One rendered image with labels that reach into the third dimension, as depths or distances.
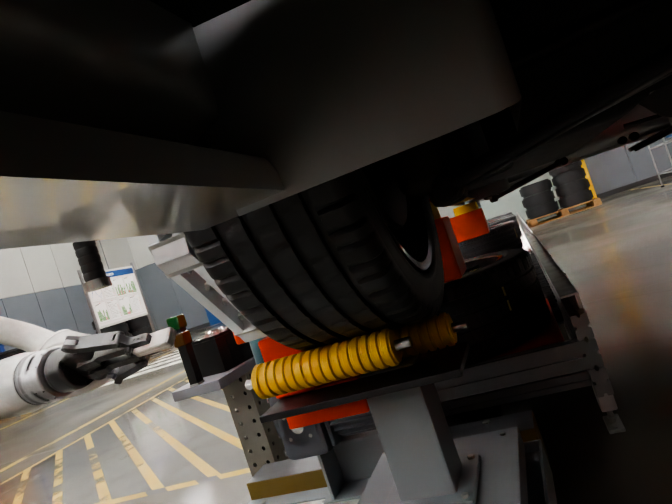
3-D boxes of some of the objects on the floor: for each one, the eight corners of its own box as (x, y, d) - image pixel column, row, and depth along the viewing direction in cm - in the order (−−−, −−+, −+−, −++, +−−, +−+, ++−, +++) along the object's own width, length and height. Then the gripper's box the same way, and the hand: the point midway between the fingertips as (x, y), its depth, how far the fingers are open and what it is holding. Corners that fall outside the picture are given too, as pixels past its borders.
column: (286, 495, 165) (244, 371, 166) (259, 500, 169) (218, 378, 169) (298, 479, 175) (258, 362, 175) (273, 484, 178) (234, 368, 179)
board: (123, 372, 894) (88, 266, 897) (101, 379, 907) (66, 274, 910) (172, 350, 1038) (142, 258, 1041) (152, 356, 1052) (122, 266, 1055)
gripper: (84, 407, 90) (193, 377, 82) (20, 373, 81) (136, 336, 73) (97, 369, 95) (202, 337, 87) (39, 333, 86) (149, 294, 78)
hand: (154, 342), depth 81 cm, fingers closed
